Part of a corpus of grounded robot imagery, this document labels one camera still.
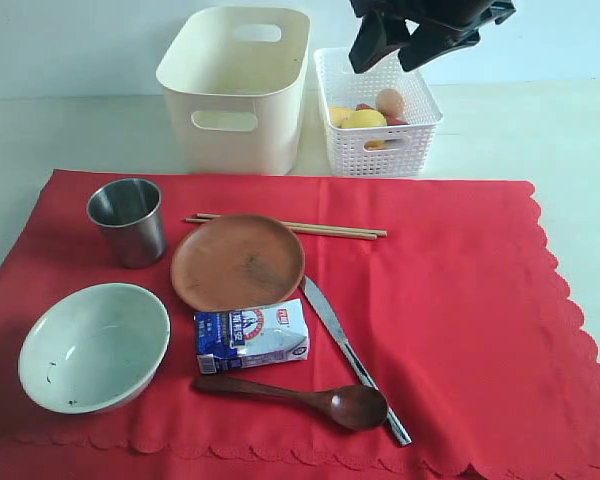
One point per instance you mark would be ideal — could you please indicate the metal table knife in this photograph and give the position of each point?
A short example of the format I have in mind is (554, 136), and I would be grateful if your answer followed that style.
(329, 319)

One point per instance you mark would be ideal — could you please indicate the stainless steel cup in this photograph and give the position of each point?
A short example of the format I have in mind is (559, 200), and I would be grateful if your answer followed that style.
(127, 212)

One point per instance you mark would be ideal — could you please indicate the yellow cheese wedge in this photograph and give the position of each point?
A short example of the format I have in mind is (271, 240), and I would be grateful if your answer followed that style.
(338, 115)

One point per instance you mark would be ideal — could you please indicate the yellow lemon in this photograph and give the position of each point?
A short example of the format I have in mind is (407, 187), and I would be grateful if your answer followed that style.
(365, 118)

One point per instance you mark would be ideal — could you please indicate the brown round plate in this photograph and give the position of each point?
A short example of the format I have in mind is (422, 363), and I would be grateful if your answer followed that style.
(237, 261)

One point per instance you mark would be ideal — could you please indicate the red sausage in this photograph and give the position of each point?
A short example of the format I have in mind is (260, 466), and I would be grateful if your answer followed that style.
(390, 120)

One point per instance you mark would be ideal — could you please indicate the cream plastic bin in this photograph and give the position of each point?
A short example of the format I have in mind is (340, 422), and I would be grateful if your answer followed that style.
(233, 82)

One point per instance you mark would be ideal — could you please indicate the wooden chopstick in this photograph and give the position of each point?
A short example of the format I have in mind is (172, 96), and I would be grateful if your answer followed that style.
(377, 232)
(306, 230)

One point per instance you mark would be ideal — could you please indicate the blue white milk carton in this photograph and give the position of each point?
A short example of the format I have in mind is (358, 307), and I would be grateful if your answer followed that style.
(251, 337)

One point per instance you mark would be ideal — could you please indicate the upper wooden chopstick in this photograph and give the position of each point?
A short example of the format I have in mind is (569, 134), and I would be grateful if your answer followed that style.
(377, 232)

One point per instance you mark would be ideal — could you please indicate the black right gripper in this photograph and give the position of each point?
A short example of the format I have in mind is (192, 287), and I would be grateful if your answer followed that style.
(385, 30)

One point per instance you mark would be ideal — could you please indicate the red tablecloth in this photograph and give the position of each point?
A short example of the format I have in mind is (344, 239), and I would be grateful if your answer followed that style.
(458, 314)

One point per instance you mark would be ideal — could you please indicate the lower wooden chopstick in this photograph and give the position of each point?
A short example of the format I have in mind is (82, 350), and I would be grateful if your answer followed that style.
(306, 230)

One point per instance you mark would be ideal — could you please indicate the dark wooden spoon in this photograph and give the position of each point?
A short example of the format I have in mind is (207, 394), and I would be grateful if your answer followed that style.
(354, 407)

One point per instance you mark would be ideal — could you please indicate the fried chicken nugget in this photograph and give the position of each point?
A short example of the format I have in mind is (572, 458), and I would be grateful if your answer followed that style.
(374, 145)

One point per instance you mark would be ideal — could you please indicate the pale green bowl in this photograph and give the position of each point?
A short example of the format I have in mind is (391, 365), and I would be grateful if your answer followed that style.
(95, 350)

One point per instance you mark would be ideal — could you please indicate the brown egg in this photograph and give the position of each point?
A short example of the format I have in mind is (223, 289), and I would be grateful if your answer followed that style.
(390, 102)

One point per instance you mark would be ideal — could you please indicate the white perforated plastic basket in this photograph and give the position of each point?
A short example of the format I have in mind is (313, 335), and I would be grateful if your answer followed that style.
(398, 148)

